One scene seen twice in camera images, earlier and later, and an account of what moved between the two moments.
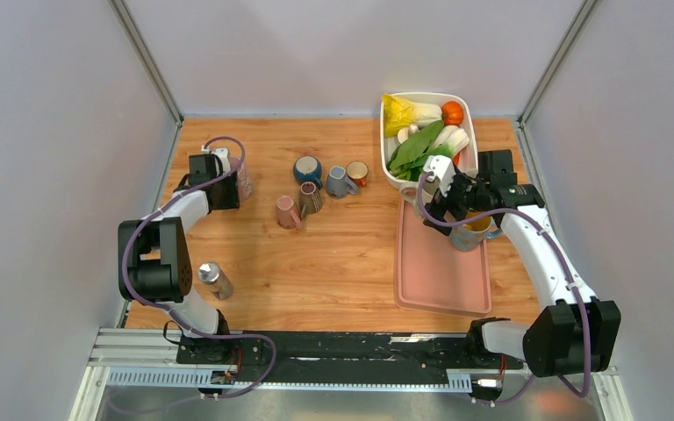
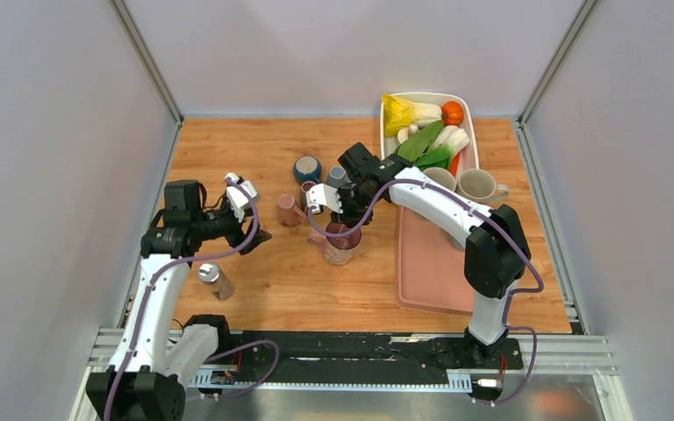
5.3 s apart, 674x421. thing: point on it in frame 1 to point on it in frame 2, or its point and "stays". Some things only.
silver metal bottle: (210, 274) stays
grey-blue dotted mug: (338, 186) stays
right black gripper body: (462, 196) to (355, 203)
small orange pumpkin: (452, 113) stays
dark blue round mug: (308, 168) stays
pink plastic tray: (432, 276) stays
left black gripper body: (228, 194) to (229, 227)
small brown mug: (310, 198) stays
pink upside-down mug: (244, 181) to (337, 249)
